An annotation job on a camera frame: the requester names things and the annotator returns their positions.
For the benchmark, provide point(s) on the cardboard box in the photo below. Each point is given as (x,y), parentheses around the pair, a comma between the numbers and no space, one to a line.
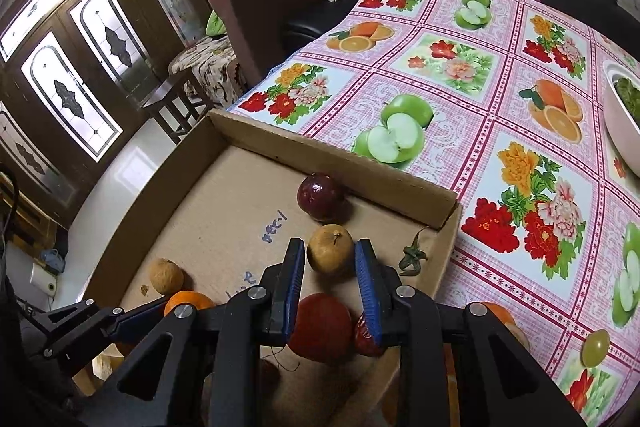
(225,207)

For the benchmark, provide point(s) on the dark wooden stool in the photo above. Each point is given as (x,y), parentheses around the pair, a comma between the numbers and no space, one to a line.
(170,94)

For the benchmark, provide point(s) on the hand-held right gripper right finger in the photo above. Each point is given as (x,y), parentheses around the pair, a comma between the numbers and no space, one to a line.
(367,292)

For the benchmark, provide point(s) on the white bowl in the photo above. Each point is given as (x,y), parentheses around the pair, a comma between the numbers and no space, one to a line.
(620,132)

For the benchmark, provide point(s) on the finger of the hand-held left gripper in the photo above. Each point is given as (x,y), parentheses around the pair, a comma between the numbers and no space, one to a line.
(135,322)

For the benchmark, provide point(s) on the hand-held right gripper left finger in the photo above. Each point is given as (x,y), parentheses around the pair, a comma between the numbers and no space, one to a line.
(295,287)

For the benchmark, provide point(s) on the white paper roll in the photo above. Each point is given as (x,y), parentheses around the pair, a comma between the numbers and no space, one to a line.
(42,279)

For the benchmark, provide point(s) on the green stem with leaves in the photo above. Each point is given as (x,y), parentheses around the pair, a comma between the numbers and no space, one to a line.
(411,257)

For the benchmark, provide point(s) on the red tomato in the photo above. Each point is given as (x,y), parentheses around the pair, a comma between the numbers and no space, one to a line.
(361,337)
(320,327)

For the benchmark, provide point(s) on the dark red plum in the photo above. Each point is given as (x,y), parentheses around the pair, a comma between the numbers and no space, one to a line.
(320,197)

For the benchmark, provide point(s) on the green cushion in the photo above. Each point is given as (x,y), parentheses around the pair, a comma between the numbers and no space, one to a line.
(215,26)

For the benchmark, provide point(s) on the green leafy vegetables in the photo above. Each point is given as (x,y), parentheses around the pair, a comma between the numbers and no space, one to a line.
(630,99)

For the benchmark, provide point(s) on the blue cloth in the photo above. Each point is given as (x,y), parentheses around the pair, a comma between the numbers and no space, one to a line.
(52,259)

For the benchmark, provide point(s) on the orange mandarin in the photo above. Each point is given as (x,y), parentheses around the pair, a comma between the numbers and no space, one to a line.
(192,299)

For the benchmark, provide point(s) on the green grape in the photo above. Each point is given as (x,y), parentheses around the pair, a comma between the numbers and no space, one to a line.
(595,348)

